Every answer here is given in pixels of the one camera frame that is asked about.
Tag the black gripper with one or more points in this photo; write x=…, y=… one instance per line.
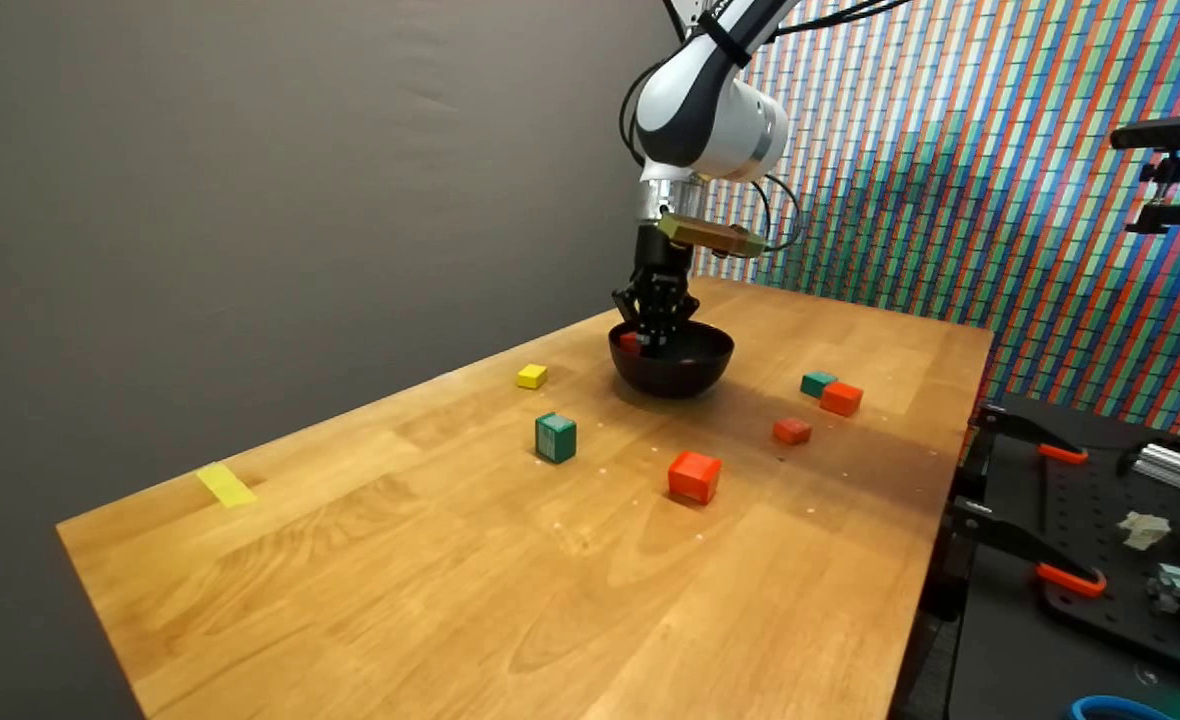
x=658, y=273

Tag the yellow pentagon block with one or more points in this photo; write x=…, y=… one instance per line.
x=528, y=378

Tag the green wooden cube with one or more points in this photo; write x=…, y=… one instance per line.
x=555, y=436

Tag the orange-red wooden cube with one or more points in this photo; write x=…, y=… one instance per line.
x=693, y=478

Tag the teal wooden block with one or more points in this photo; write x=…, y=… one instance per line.
x=817, y=383

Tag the red wooden block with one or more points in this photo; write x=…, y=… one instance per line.
x=790, y=431

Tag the orange-red notched block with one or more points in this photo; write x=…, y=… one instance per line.
x=841, y=399

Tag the black bowl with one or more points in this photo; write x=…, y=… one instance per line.
x=673, y=383

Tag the grey fabric backdrop panel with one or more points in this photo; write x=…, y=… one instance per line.
x=283, y=175

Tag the yellow tape strip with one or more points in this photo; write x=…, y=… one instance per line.
x=226, y=486

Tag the black pegboard bench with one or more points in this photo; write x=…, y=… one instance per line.
x=1081, y=524

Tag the white crumpled paper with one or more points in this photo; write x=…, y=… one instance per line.
x=1144, y=529

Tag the white flat bar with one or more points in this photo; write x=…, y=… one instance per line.
x=1174, y=465

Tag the tan wrist camera box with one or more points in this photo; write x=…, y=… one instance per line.
x=712, y=243

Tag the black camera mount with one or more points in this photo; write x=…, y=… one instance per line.
x=1168, y=133

